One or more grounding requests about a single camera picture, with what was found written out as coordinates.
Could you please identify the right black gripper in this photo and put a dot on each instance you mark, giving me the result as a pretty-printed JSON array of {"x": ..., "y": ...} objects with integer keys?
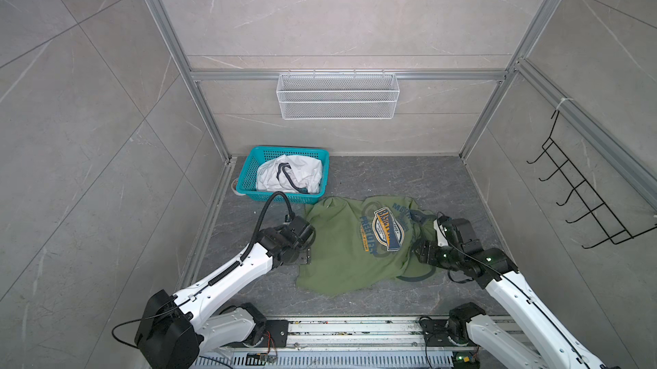
[{"x": 427, "y": 252}]

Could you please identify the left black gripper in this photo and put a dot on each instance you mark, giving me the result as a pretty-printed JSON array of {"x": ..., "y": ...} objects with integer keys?
[{"x": 306, "y": 255}]

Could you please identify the green tank top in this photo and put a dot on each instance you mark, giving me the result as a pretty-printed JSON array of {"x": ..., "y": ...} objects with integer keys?
[{"x": 361, "y": 243}]

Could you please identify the teal plastic basket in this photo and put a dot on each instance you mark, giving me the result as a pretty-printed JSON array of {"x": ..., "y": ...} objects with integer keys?
[{"x": 260, "y": 155}]

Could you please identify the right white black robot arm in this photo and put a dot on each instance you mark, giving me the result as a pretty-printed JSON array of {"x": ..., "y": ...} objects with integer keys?
[{"x": 552, "y": 345}]

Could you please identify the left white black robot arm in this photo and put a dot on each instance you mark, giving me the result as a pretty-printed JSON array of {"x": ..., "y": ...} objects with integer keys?
[{"x": 205, "y": 297}]

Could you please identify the white tank top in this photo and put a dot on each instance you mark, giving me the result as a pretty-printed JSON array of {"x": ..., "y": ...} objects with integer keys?
[{"x": 296, "y": 174}]

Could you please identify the roll of tape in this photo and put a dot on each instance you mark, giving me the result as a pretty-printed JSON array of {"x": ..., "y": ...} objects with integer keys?
[{"x": 234, "y": 187}]

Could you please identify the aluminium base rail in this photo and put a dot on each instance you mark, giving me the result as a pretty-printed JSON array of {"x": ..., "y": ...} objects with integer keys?
[{"x": 351, "y": 342}]

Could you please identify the black wire hook rack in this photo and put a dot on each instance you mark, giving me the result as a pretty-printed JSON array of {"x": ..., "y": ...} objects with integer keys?
[{"x": 595, "y": 207}]

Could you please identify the white wire mesh shelf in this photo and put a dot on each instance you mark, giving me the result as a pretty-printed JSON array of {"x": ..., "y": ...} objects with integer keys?
[{"x": 337, "y": 96}]

